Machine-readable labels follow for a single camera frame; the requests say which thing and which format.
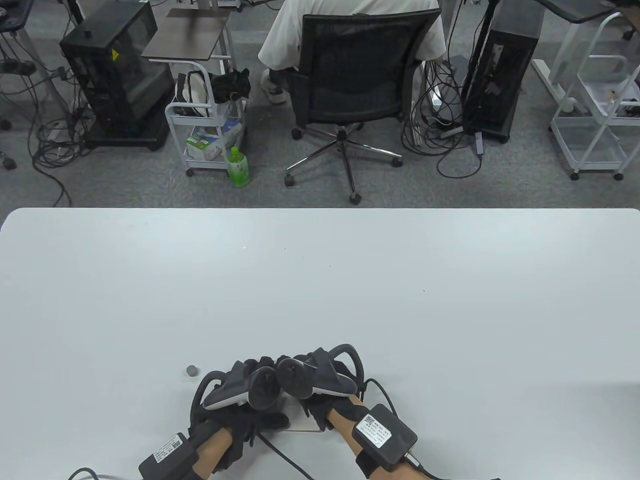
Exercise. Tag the person's left hand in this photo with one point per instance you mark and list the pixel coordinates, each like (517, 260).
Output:
(250, 425)

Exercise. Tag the person's right hand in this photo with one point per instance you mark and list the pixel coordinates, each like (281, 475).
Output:
(320, 410)

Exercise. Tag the large white rolling cart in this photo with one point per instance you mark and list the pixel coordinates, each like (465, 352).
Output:
(597, 165)

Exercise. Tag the white green box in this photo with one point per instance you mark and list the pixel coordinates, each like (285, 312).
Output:
(202, 145)

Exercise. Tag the person's right forearm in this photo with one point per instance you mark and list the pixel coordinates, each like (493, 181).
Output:
(345, 420)

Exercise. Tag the black power strip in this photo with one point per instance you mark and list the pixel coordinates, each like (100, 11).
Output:
(17, 66)

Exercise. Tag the grey hand controller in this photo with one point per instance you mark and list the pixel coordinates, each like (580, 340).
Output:
(260, 390)
(295, 377)

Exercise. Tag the white black tote bag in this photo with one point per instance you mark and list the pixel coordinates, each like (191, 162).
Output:
(192, 95)

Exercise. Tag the black mesh office chair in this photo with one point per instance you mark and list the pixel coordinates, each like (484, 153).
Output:
(360, 65)

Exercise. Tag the blue white packet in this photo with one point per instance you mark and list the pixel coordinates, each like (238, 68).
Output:
(232, 130)

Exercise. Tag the small white rolling cart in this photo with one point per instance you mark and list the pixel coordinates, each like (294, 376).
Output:
(205, 165)

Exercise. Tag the black computer tower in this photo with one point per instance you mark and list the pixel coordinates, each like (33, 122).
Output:
(500, 75)
(115, 75)

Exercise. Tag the brown side table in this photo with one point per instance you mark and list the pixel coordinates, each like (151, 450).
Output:
(185, 35)

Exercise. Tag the white power strip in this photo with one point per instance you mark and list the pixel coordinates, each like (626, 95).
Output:
(436, 97)

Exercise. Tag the grey stamp cap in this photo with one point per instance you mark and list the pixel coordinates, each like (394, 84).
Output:
(191, 370)

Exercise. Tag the green drink bottle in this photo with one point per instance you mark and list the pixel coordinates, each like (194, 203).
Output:
(239, 170)

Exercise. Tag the black wrist sensor box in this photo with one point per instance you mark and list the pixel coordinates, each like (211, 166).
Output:
(167, 457)
(385, 437)

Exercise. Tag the black desk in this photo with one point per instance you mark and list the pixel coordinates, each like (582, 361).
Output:
(15, 12)
(575, 10)

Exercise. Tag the white desk foot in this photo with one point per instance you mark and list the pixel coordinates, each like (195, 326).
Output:
(550, 82)

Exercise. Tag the cream spiral notebook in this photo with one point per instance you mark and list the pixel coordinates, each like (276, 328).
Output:
(307, 425)

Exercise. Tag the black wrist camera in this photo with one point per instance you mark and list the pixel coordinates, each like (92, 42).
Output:
(235, 452)

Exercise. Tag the person's left forearm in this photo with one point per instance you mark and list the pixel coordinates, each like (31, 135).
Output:
(212, 450)

